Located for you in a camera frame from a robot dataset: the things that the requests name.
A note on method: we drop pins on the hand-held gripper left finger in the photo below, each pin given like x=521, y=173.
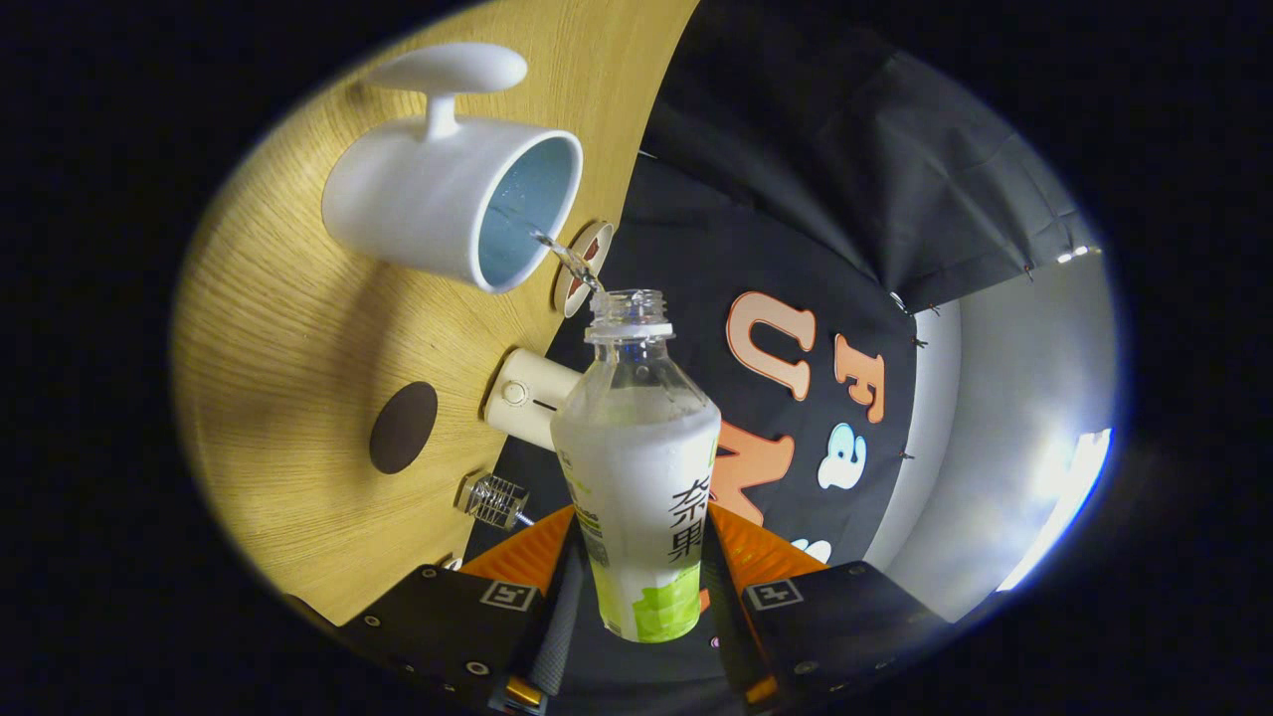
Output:
x=559, y=626

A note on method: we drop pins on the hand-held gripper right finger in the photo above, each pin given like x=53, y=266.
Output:
x=734, y=636

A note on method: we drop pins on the clear juice bottle white label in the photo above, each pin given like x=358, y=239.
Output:
x=636, y=477

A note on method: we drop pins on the dark brown round coaster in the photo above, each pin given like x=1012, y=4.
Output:
x=403, y=428

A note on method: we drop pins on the white cup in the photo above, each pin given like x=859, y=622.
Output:
x=418, y=199

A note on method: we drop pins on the white toaster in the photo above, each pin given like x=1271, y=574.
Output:
x=527, y=398

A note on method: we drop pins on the ceiling panel light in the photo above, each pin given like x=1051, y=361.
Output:
x=1059, y=507

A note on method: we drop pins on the small beige plate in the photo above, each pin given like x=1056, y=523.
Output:
x=601, y=235

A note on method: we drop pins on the wooden table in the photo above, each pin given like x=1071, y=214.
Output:
x=298, y=328

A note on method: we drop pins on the black backdrop cloth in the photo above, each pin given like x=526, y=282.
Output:
x=796, y=199

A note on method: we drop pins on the ceiling tube light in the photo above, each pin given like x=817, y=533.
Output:
x=1079, y=254

